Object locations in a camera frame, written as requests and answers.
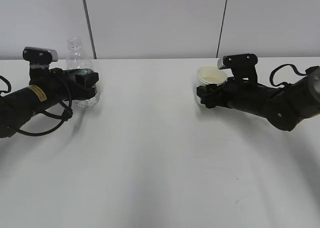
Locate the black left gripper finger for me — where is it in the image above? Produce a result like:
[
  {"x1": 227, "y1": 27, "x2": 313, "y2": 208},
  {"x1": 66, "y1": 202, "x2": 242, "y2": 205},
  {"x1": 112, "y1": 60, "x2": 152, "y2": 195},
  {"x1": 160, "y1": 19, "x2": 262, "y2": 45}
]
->
[{"x1": 67, "y1": 69, "x2": 99, "y2": 100}]

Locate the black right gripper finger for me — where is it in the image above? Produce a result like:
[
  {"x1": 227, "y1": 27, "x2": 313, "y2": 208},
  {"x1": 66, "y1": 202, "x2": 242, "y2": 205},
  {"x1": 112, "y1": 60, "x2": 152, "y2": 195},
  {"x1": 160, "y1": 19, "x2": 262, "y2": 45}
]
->
[{"x1": 196, "y1": 84, "x2": 227, "y2": 108}]

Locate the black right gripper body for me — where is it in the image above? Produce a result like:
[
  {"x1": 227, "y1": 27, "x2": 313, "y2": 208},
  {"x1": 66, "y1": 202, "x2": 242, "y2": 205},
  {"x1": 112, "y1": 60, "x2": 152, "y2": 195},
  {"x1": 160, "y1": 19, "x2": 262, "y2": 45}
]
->
[{"x1": 219, "y1": 77, "x2": 278, "y2": 113}]

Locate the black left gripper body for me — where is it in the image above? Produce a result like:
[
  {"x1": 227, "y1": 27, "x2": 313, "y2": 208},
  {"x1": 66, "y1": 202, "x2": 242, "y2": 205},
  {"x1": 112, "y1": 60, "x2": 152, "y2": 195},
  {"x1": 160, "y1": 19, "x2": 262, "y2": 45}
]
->
[{"x1": 28, "y1": 67, "x2": 78, "y2": 105}]

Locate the white paper cup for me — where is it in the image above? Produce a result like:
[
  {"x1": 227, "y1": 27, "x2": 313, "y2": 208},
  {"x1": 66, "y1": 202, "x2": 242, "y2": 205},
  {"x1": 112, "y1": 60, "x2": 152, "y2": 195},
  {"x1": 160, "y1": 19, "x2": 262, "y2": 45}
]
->
[{"x1": 194, "y1": 65, "x2": 228, "y2": 107}]

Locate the clear green-label water bottle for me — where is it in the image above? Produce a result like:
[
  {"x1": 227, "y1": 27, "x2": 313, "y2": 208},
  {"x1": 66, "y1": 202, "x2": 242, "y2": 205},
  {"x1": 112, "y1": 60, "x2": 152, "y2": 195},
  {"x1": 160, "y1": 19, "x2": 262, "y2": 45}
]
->
[{"x1": 66, "y1": 37, "x2": 100, "y2": 108}]

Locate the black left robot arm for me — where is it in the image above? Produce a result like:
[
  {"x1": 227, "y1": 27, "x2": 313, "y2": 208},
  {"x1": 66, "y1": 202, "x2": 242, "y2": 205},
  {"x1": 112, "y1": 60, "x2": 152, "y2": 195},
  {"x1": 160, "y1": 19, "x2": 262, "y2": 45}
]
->
[{"x1": 0, "y1": 68, "x2": 99, "y2": 138}]

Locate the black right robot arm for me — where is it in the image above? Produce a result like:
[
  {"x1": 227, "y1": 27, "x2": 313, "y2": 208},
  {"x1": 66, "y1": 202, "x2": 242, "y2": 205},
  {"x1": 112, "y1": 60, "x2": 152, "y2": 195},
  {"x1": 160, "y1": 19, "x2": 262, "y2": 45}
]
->
[{"x1": 196, "y1": 65, "x2": 320, "y2": 131}]

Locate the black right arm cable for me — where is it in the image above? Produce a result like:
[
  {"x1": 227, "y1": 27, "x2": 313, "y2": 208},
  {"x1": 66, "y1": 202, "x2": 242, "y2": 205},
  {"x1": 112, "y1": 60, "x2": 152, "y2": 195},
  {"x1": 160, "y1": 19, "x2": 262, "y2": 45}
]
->
[{"x1": 269, "y1": 64, "x2": 313, "y2": 88}]

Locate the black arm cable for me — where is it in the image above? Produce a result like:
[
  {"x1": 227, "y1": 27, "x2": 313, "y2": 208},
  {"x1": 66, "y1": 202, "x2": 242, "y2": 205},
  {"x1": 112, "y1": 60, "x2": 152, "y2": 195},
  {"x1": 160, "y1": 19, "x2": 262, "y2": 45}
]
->
[
  {"x1": 0, "y1": 70, "x2": 75, "y2": 138},
  {"x1": 269, "y1": 64, "x2": 313, "y2": 88}
]

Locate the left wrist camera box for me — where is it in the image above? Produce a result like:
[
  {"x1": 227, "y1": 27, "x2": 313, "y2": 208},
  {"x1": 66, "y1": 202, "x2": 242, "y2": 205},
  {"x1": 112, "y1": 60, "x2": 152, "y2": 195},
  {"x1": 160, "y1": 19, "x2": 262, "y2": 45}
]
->
[{"x1": 22, "y1": 47, "x2": 58, "y2": 76}]

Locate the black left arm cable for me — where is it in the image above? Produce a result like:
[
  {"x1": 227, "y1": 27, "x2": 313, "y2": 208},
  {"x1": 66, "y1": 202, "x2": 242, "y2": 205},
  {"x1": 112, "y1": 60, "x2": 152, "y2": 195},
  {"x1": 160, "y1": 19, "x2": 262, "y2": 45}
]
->
[{"x1": 0, "y1": 70, "x2": 75, "y2": 138}]

